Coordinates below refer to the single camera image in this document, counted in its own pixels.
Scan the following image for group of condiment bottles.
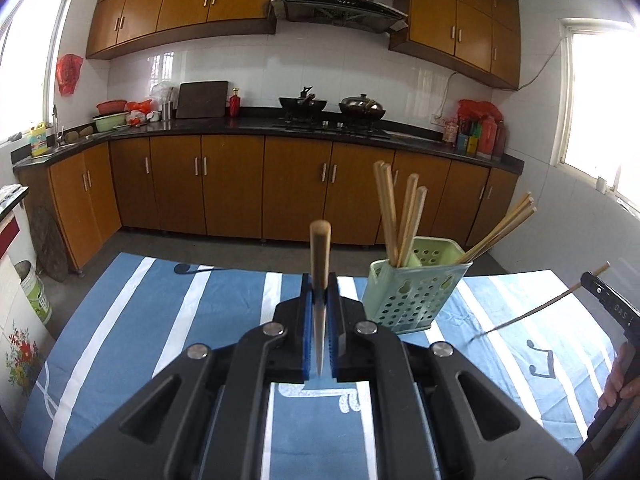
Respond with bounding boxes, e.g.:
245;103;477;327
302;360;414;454
441;115;507;162

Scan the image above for window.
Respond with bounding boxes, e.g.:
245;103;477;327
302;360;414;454
557;18;640;218
0;0;71;143

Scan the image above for white floral cabinet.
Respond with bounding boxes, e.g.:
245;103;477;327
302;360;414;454
0;187;56;411

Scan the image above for yellow detergent bottle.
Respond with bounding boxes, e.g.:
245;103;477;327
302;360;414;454
29;122;49;157

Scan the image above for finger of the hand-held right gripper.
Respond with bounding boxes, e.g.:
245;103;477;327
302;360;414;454
581;271;640;329

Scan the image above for wooden lower kitchen cabinets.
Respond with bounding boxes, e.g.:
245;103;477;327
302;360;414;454
47;134;521;276

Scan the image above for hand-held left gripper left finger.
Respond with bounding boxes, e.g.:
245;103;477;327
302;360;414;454
55;272;317;480

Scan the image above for dark pot with lid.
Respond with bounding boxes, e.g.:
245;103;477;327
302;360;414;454
338;93;387;120

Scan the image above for black kitchen countertop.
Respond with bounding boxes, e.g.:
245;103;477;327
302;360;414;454
12;110;526;176

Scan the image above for green perforated chopstick holder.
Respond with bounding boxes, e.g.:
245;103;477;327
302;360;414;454
361;236;473;333

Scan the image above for black wok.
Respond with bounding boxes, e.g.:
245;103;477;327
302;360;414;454
278;87;328;112

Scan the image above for wooden upper cabinets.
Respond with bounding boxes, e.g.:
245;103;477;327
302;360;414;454
86;0;278;61
389;0;522;92

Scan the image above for dark wooden cutting board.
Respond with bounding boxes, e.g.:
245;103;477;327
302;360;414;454
176;81;230;119

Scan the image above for gas stove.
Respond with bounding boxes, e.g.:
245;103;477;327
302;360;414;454
272;116;392;141

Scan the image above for person's right hand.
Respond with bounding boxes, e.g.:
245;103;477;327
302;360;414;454
598;342;640;411

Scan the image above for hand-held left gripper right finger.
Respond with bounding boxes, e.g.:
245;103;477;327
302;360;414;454
325;274;586;480

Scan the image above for white bucket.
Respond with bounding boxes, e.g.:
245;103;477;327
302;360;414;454
12;259;53;325

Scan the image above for green basin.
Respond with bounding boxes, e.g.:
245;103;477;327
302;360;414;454
92;112;128;133

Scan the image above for blue white striped tablecloth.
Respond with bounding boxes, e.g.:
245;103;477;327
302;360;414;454
20;252;631;480

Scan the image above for red and white plastic bag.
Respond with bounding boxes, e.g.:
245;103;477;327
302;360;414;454
125;100;161;127

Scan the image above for clear plastic bag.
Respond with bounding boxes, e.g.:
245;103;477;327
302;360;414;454
151;81;176;106

